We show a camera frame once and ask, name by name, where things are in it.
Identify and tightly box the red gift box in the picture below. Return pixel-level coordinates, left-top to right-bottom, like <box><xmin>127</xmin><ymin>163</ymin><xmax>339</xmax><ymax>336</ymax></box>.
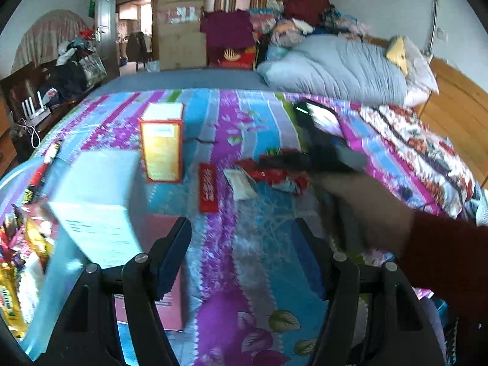
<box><xmin>218</xmin><ymin>45</ymin><xmax>257</xmax><ymax>70</ymax></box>

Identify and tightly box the clear plastic storage bin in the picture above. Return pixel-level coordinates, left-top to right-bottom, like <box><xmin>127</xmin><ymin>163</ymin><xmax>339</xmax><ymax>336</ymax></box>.
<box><xmin>0</xmin><ymin>156</ymin><xmax>86</xmax><ymax>361</ymax></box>

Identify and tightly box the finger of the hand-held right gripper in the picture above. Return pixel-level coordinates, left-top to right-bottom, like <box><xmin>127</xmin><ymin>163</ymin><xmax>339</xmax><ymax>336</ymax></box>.
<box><xmin>261</xmin><ymin>152</ymin><xmax>311</xmax><ymax>170</ymax></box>

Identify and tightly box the person's right hand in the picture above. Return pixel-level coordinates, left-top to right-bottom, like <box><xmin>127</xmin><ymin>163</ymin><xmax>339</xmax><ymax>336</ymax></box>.
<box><xmin>316</xmin><ymin>171</ymin><xmax>415</xmax><ymax>256</ymax></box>

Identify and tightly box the maroon cloth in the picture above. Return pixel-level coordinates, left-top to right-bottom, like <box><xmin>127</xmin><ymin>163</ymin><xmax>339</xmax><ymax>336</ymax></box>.
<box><xmin>200</xmin><ymin>9</ymin><xmax>255</xmax><ymax>47</ymax></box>

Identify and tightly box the yellow box with red border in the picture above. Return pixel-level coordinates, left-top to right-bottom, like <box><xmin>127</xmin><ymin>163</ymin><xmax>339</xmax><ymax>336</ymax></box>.
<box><xmin>139</xmin><ymin>102</ymin><xmax>184</xmax><ymax>184</ymax></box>

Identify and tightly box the white pillow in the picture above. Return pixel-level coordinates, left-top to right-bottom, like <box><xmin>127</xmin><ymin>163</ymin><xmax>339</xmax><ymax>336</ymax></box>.
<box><xmin>386</xmin><ymin>35</ymin><xmax>440</xmax><ymax>108</ymax></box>

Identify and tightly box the pink cloth covered furniture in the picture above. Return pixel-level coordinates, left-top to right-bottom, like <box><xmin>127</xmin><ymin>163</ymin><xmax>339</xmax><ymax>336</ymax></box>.
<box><xmin>11</xmin><ymin>9</ymin><xmax>93</xmax><ymax>74</ymax></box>

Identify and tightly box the flat red sugar packet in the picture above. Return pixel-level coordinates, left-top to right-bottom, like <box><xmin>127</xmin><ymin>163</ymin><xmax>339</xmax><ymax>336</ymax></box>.
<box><xmin>199</xmin><ymin>163</ymin><xmax>219</xmax><ymax>213</ymax></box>

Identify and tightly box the grey blue duvet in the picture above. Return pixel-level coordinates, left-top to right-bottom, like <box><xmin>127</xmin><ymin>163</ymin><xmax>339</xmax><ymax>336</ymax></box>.
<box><xmin>257</xmin><ymin>35</ymin><xmax>408</xmax><ymax>106</ymax></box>

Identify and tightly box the pink cardboard box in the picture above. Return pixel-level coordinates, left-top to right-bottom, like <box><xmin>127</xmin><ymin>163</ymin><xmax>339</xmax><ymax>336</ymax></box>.
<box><xmin>113</xmin><ymin>213</ymin><xmax>188</xmax><ymax>332</ymax></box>

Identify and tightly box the pile of colourful clothes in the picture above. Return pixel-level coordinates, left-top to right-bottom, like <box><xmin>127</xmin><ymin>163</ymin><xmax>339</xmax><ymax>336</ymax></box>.
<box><xmin>249</xmin><ymin>0</ymin><xmax>372</xmax><ymax>48</ymax></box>

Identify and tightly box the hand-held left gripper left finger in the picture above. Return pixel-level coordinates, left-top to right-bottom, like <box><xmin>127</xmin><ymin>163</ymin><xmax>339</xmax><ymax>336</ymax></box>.
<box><xmin>38</xmin><ymin>217</ymin><xmax>192</xmax><ymax>366</ymax></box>

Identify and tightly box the pile of snack packets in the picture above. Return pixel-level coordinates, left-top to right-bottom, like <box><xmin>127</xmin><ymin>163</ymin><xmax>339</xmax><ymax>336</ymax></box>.
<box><xmin>0</xmin><ymin>168</ymin><xmax>56</xmax><ymax>338</ymax></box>

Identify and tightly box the floral patchwork quilt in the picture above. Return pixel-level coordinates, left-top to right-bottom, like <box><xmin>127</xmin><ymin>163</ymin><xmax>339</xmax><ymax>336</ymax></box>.
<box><xmin>358</xmin><ymin>104</ymin><xmax>479</xmax><ymax>219</ymax></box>

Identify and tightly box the brown door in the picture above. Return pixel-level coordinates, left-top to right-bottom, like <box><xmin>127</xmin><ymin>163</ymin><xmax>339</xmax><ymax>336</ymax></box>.
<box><xmin>95</xmin><ymin>0</ymin><xmax>121</xmax><ymax>81</ymax></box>

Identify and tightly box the white cardboard box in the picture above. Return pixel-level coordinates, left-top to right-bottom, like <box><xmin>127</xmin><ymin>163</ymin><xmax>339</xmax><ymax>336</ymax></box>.
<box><xmin>48</xmin><ymin>152</ymin><xmax>142</xmax><ymax>269</ymax></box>

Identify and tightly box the plaid woven bag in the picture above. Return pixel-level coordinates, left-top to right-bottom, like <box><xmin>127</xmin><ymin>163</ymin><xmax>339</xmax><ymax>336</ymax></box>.
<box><xmin>77</xmin><ymin>49</ymin><xmax>108</xmax><ymax>89</ymax></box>

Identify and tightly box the red snack packet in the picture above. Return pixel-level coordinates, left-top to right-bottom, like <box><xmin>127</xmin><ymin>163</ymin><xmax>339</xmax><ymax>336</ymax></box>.
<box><xmin>235</xmin><ymin>158</ymin><xmax>294</xmax><ymax>185</ymax></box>
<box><xmin>269</xmin><ymin>171</ymin><xmax>311</xmax><ymax>196</ymax></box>

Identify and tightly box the white cable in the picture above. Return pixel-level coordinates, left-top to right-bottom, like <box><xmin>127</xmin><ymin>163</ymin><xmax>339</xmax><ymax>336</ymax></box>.
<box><xmin>21</xmin><ymin>120</ymin><xmax>42</xmax><ymax>150</ymax></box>

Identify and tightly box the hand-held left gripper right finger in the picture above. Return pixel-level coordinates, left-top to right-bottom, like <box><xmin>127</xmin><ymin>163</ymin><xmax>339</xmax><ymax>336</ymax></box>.
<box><xmin>292</xmin><ymin>218</ymin><xmax>447</xmax><ymax>366</ymax></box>

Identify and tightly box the white router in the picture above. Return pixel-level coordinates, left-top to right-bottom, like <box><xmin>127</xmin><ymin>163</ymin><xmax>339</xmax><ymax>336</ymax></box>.
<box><xmin>20</xmin><ymin>91</ymin><xmax>51</xmax><ymax>123</ymax></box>

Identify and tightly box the chair draped with clothes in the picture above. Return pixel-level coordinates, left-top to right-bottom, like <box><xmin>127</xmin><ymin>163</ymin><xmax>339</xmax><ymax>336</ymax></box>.
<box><xmin>125</xmin><ymin>31</ymin><xmax>149</xmax><ymax>70</ymax></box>

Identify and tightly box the dark wooden cabinet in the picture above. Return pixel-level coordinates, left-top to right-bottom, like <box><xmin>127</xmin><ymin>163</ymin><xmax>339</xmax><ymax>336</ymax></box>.
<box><xmin>0</xmin><ymin>60</ymin><xmax>82</xmax><ymax>178</ymax></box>

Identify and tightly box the person's leg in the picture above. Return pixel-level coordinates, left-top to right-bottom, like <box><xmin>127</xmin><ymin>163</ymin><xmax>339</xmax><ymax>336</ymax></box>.
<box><xmin>417</xmin><ymin>296</ymin><xmax>460</xmax><ymax>366</ymax></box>

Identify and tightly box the stack of brown cardboard boxes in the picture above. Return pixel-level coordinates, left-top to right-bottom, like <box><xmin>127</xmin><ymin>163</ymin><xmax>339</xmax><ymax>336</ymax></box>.
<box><xmin>154</xmin><ymin>0</ymin><xmax>210</xmax><ymax>71</ymax></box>

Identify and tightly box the wooden headboard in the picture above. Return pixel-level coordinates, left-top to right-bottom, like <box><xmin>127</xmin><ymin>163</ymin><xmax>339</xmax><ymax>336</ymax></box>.
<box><xmin>368</xmin><ymin>36</ymin><xmax>488</xmax><ymax>191</ymax></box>

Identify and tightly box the pale patterned sachet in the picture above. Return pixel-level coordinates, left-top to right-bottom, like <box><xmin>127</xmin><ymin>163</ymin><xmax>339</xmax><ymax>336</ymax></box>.
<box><xmin>224</xmin><ymin>169</ymin><xmax>257</xmax><ymax>201</ymax></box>

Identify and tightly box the metal wall pole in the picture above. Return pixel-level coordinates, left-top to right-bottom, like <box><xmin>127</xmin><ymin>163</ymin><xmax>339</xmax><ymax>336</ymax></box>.
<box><xmin>425</xmin><ymin>0</ymin><xmax>441</xmax><ymax>57</ymax></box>

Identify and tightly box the colourful striped floral bedsheet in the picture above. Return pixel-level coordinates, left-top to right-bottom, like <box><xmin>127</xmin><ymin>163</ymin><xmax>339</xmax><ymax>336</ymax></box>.
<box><xmin>23</xmin><ymin>88</ymin><xmax>445</xmax><ymax>366</ymax></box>

